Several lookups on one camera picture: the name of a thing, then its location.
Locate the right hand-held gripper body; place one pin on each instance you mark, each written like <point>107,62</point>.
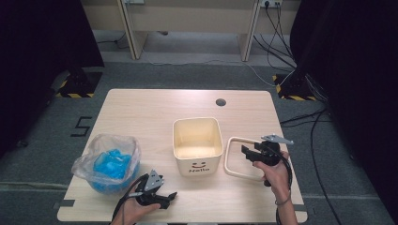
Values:
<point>269,153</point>

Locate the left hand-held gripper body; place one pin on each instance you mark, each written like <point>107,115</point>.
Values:
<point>150,193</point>

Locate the blue waste pile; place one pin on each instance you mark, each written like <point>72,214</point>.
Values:
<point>112,165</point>

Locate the white smiley face bin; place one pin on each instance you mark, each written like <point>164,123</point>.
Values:
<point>197,156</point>

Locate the clear plastic bin bag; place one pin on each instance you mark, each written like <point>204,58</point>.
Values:
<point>84,165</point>

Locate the person's left hand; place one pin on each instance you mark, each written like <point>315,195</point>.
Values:
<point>136,212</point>

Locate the person's right hand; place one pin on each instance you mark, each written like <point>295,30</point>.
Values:
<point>277,178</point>

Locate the thin wrist band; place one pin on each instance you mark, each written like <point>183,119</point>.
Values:
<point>283,203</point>

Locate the dark round table grommet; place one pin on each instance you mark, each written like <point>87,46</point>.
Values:
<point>221,102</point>

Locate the black stand base hazard tape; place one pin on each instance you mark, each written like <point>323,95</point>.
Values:
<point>297,87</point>
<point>79,86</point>

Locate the black curtain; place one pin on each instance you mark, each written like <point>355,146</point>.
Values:
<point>359,78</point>
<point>37,62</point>

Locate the beige desk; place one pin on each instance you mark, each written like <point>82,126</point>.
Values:
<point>187,18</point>

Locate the white wall socket with plugs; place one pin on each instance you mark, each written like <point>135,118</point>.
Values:
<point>270,2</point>

